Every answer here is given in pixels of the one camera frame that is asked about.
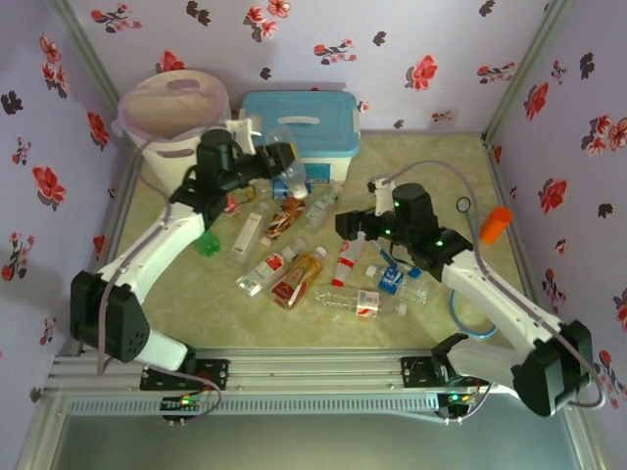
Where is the large clear bottle red white label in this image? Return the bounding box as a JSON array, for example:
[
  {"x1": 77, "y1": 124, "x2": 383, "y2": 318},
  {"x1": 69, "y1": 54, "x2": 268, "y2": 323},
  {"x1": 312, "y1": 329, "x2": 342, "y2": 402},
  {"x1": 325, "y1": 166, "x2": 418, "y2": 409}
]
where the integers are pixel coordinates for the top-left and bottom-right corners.
[{"x1": 314, "y1": 285, "x2": 409, "y2": 322}]

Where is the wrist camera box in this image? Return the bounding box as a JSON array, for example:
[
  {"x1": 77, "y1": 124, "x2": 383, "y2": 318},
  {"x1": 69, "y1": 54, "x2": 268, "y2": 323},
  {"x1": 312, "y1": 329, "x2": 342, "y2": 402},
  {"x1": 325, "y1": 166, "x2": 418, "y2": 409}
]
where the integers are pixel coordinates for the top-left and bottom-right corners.
[
  {"x1": 366, "y1": 176, "x2": 394, "y2": 217},
  {"x1": 224, "y1": 116, "x2": 265, "y2": 154}
]

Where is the white storage box blue lid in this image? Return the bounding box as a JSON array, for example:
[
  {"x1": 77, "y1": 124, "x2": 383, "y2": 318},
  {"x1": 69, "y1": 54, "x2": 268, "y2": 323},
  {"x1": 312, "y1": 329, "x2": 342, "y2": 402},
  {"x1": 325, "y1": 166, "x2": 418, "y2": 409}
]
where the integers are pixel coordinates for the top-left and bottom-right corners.
[{"x1": 237, "y1": 90, "x2": 362, "y2": 187}]

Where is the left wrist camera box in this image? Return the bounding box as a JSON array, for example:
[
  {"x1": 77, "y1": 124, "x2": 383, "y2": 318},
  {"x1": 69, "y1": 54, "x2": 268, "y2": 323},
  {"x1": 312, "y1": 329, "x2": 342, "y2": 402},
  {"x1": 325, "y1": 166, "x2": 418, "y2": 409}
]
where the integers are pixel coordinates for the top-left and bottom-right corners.
[{"x1": 224, "y1": 116, "x2": 265, "y2": 154}]

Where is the clear bottle green label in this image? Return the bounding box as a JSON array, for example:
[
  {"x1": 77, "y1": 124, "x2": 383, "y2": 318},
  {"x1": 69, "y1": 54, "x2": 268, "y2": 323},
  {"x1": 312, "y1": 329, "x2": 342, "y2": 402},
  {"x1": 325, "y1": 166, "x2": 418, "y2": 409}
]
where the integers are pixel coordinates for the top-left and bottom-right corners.
[{"x1": 298, "y1": 183, "x2": 345, "y2": 232}]

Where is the blue hose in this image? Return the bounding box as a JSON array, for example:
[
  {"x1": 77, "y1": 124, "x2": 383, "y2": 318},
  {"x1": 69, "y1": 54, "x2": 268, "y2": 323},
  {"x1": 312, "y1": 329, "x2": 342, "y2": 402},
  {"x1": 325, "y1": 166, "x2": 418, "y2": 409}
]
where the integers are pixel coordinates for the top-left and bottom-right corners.
[{"x1": 449, "y1": 208, "x2": 499, "y2": 342}]

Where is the grey base cable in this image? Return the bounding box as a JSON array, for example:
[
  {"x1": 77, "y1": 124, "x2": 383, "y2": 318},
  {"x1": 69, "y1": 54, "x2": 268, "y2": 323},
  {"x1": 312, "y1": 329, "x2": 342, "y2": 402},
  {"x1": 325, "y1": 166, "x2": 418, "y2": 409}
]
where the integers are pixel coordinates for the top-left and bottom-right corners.
[
  {"x1": 440, "y1": 381, "x2": 494, "y2": 425},
  {"x1": 161, "y1": 371, "x2": 222, "y2": 427}
]

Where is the green bottle yellow cap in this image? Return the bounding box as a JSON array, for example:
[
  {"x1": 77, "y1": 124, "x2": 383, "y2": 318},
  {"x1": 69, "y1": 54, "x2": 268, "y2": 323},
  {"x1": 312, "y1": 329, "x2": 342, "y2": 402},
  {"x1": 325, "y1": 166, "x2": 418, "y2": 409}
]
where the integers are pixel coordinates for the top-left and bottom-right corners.
[{"x1": 193, "y1": 228, "x2": 222, "y2": 259}]

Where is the brown label bottle white cap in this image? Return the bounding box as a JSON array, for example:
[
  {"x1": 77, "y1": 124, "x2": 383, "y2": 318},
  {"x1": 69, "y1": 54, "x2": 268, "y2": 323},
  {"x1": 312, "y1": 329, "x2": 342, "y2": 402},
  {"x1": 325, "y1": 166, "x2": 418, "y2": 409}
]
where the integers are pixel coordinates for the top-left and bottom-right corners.
[{"x1": 259, "y1": 195, "x2": 309, "y2": 248}]

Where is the amber tea bottle red label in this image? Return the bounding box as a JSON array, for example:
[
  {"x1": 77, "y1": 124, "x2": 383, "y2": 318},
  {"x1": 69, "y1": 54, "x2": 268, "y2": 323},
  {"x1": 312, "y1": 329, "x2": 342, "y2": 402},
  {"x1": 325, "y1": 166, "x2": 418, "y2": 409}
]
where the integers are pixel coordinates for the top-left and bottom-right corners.
[{"x1": 270, "y1": 246, "x2": 328, "y2": 311}]

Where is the clear plastic bottle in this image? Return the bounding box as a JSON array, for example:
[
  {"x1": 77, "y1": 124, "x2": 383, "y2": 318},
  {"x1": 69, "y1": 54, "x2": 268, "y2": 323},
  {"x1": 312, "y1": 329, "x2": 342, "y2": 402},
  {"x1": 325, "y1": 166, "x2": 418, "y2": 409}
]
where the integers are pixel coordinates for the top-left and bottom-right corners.
[{"x1": 263, "y1": 124, "x2": 311, "y2": 201}]

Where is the blue label plastic bottle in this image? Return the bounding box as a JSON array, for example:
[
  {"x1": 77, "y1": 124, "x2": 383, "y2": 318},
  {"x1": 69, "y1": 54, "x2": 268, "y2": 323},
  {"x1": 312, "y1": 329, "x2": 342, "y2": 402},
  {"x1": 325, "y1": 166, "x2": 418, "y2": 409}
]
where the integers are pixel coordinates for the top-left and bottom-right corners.
[
  {"x1": 364, "y1": 262, "x2": 431, "y2": 306},
  {"x1": 374, "y1": 243, "x2": 423, "y2": 278}
]

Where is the white bottle red band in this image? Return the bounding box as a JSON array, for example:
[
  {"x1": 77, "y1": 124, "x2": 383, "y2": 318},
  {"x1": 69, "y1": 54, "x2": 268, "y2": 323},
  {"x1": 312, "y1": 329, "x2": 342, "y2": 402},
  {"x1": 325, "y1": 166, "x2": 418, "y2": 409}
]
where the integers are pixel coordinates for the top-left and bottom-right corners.
[{"x1": 330, "y1": 232, "x2": 367, "y2": 289}]

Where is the aluminium frame post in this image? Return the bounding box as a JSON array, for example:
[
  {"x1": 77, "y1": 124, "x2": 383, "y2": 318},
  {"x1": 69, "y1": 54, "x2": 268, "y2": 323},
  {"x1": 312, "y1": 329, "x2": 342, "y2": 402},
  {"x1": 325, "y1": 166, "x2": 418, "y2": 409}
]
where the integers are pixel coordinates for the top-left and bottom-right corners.
[
  {"x1": 482, "y1": 0, "x2": 575, "y2": 141},
  {"x1": 43, "y1": 0, "x2": 123, "y2": 117}
]

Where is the orange plastic cylinder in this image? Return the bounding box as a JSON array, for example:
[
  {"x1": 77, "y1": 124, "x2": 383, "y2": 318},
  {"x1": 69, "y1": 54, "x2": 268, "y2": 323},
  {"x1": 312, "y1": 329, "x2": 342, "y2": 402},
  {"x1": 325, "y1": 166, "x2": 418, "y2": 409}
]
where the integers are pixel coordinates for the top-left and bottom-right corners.
[{"x1": 479, "y1": 206, "x2": 513, "y2": 245}]

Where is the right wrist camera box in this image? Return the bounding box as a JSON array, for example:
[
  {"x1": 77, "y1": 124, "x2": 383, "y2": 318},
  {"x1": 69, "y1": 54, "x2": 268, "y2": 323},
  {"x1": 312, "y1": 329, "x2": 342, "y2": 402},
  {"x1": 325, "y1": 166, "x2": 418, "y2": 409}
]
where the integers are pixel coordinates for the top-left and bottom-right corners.
[{"x1": 366, "y1": 176, "x2": 394, "y2": 217}]

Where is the translucent lavender bin liner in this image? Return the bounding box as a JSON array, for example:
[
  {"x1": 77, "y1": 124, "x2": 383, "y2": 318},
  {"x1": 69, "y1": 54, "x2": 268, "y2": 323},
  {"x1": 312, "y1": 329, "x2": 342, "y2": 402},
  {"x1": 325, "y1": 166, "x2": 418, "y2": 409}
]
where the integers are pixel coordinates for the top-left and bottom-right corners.
[{"x1": 111, "y1": 68, "x2": 231, "y2": 161}]

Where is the left arm grey cable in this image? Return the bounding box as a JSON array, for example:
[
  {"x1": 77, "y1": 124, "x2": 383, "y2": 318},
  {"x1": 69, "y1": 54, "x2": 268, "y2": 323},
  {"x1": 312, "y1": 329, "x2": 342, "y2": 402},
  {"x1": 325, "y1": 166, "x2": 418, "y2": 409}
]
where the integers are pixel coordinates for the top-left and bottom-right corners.
[{"x1": 95, "y1": 141, "x2": 231, "y2": 378}]

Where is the white speckled ribbed bin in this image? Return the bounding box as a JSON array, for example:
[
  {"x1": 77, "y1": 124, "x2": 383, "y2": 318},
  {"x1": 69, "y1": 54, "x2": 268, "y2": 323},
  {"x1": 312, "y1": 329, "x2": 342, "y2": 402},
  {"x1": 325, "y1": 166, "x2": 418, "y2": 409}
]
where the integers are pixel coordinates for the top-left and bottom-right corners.
[{"x1": 111, "y1": 68, "x2": 236, "y2": 197}]

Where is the aluminium frame cross rail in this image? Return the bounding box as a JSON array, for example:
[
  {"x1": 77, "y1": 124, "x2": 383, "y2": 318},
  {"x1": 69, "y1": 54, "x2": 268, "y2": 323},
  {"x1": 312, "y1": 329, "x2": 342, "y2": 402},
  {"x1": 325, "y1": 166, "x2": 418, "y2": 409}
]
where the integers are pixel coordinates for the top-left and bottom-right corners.
[{"x1": 48, "y1": 348, "x2": 579, "y2": 393}]

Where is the slotted grey cable duct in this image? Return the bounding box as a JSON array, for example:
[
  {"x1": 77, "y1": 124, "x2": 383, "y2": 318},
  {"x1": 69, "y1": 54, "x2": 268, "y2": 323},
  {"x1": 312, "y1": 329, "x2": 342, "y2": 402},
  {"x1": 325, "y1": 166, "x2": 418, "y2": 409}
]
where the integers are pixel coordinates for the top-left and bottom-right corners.
[{"x1": 63, "y1": 394, "x2": 442, "y2": 417}]

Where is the tall clear bottle white label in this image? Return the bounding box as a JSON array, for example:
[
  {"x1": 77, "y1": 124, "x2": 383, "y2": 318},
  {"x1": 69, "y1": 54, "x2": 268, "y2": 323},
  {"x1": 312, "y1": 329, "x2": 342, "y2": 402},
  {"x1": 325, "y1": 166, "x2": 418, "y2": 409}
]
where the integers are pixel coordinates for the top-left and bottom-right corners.
[{"x1": 228, "y1": 202, "x2": 271, "y2": 268}]

